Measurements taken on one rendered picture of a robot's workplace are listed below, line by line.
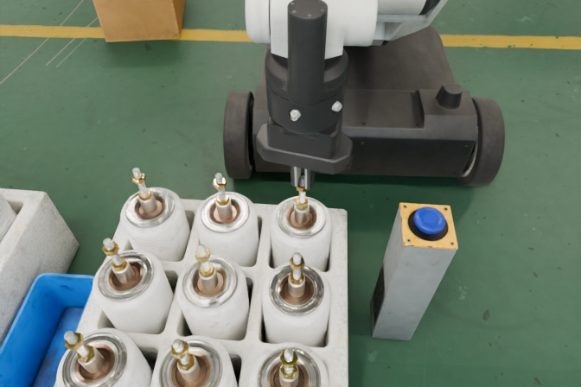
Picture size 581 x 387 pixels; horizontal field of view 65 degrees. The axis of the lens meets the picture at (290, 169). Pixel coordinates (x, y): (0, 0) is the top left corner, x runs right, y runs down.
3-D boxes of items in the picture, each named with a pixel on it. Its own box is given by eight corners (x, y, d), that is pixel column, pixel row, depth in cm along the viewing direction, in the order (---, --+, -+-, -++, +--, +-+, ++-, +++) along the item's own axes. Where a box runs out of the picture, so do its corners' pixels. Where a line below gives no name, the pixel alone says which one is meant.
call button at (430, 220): (410, 213, 63) (413, 204, 61) (439, 215, 63) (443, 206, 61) (413, 237, 60) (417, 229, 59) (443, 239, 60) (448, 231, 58)
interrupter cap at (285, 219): (292, 192, 73) (292, 189, 73) (335, 212, 71) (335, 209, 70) (267, 225, 69) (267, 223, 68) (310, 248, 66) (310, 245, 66)
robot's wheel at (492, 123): (444, 141, 116) (467, 78, 101) (464, 142, 116) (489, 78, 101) (461, 203, 103) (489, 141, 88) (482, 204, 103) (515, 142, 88)
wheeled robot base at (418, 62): (264, 30, 146) (258, -81, 121) (425, 34, 145) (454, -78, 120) (242, 181, 104) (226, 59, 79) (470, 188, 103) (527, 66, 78)
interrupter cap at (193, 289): (190, 318, 59) (189, 315, 59) (176, 270, 64) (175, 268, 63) (245, 296, 61) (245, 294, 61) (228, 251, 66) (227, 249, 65)
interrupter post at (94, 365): (93, 378, 54) (84, 370, 52) (81, 366, 55) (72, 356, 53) (110, 363, 55) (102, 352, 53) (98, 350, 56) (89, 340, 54)
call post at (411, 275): (369, 301, 87) (399, 203, 64) (406, 304, 87) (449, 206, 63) (371, 338, 82) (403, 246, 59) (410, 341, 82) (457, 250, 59)
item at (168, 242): (157, 300, 80) (130, 244, 66) (139, 258, 85) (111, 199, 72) (207, 274, 83) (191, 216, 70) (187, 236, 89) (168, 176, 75)
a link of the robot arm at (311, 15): (268, 53, 53) (264, -46, 44) (360, 56, 52) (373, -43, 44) (258, 119, 45) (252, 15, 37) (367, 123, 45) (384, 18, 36)
